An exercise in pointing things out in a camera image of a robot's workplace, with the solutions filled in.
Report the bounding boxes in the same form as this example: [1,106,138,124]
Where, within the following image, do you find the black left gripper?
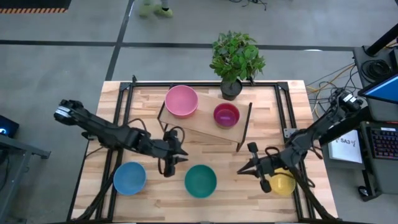
[155,129,189,178]

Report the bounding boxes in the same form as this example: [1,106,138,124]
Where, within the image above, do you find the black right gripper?
[237,142,280,194]

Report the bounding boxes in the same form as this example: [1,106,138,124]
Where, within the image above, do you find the teal green plastic bowl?
[184,164,218,199]

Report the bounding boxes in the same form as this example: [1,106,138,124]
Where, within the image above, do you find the yellow plastic bowl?
[269,167,297,197]

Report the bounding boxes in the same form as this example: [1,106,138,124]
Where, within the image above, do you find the blue plastic bowl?
[113,161,147,196]

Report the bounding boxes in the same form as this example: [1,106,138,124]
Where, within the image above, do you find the pink plastic bowl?
[164,85,199,119]

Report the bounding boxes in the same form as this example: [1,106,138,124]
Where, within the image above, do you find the purple plastic bowl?
[213,103,241,129]

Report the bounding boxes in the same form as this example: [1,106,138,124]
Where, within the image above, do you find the wooden shelf black metal legs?
[157,88,253,152]

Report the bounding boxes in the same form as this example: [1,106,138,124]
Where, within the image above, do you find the white paper sign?
[328,136,364,165]

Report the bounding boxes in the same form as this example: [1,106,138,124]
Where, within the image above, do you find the green potted plant black pot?
[209,30,267,102]

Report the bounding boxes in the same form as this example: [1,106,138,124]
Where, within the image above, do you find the grey equipment cart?
[353,45,398,200]

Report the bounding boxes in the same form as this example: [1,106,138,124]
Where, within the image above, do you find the black backlit keyboard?
[368,126,398,161]

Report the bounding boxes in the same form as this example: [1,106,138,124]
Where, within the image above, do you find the person's green shoe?
[154,6,174,18]

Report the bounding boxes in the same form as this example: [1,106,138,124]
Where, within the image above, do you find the monitor with blue screen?
[357,73,398,105]

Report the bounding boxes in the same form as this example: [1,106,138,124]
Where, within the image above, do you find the grey metal stand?
[0,133,51,223]

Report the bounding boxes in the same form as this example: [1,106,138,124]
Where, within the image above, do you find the black device blue light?
[0,114,20,139]

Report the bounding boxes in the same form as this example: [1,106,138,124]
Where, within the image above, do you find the black mat hazard stripe edge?
[2,0,72,14]

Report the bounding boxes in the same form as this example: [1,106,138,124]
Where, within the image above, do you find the black diagonal frame beam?
[319,105,373,147]

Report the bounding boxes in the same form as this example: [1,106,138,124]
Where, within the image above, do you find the black coiled cable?
[361,58,392,82]

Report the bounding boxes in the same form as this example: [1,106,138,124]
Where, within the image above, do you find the black frame post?
[366,23,398,57]

